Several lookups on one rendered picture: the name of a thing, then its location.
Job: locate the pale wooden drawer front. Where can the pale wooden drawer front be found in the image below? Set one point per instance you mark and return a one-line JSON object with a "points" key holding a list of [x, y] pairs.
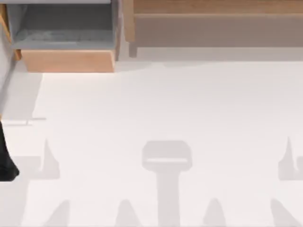
{"points": [[67, 60]]}

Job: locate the wooden open shelf unit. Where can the wooden open shelf unit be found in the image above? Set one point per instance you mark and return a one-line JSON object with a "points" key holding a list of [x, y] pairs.
{"points": [[213, 26]]}

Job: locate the pulled-out drawer grey inside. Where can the pulled-out drawer grey inside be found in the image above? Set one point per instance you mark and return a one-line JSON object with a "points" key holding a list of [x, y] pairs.
{"points": [[64, 30]]}

